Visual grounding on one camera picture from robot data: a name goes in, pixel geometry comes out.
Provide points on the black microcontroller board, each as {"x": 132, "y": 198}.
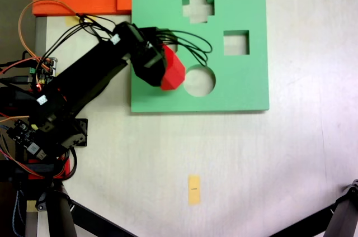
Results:
{"x": 25, "y": 136}

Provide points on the black wide gripper finger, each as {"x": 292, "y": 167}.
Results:
{"x": 151, "y": 76}

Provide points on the green shape sorting board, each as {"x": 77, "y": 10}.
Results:
{"x": 237, "y": 86}

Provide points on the yellow tape label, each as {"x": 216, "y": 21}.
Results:
{"x": 194, "y": 189}

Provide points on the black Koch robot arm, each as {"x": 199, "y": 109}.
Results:
{"x": 92, "y": 66}

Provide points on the small yellow tape piece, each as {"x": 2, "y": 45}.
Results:
{"x": 71, "y": 20}

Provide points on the green terminal circuit board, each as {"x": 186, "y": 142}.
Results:
{"x": 43, "y": 70}

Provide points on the black notched tripod leg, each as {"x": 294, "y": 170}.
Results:
{"x": 330, "y": 214}

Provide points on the red octagonal pillar block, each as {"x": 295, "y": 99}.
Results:
{"x": 173, "y": 72}

